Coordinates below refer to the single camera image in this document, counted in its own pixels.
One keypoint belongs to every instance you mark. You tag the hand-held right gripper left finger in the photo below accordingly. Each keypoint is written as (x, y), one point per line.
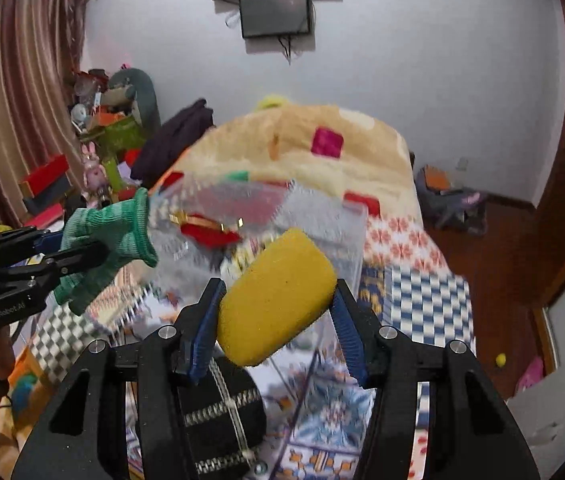
(206, 330)

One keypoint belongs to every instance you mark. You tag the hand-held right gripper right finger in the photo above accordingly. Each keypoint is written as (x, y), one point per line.
(346, 330)

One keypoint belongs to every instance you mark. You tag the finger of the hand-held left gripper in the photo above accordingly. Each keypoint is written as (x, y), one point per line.
(82, 259)
(37, 239)

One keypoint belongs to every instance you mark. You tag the green knit glove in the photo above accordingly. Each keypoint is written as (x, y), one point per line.
(112, 240)

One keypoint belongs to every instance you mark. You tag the yellow sponge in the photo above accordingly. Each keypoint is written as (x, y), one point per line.
(277, 295)

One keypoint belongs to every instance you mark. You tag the clear plastic storage box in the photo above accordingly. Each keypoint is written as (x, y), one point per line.
(262, 220)

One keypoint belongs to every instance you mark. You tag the red and grey box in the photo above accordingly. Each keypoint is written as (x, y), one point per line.
(45, 185)

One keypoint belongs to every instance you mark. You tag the patchwork printed bedsheet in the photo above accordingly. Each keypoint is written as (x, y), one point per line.
(402, 280)

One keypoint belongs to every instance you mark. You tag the black zippered pouch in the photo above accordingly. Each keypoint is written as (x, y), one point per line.
(227, 410)

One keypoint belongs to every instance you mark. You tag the pink rabbit toy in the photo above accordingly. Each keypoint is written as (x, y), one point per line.
(94, 170)

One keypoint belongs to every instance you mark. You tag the green plastic box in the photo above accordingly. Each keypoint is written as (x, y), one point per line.
(117, 135)

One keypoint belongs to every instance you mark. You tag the dark purple clothing pile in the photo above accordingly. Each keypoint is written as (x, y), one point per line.
(172, 145)

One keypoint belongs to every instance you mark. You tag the striped curtain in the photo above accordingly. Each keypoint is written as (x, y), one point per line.
(17, 85)

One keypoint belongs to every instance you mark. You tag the small yellow ball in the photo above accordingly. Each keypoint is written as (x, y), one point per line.
(500, 360)

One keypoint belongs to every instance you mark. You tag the grey bag on floor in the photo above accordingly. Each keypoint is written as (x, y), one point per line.
(450, 200)

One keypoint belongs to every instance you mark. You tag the grey-green stuffed toy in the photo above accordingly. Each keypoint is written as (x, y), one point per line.
(137, 95)

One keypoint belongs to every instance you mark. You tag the beige plush blanket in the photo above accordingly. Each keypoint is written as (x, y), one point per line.
(307, 155)

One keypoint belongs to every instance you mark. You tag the pink cloth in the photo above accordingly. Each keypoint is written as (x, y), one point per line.
(531, 374)

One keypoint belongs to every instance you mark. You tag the yellow-green plush toy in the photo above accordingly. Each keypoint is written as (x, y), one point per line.
(270, 102)

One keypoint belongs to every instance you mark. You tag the black wall-mounted screen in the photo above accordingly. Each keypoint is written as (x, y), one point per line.
(276, 12)

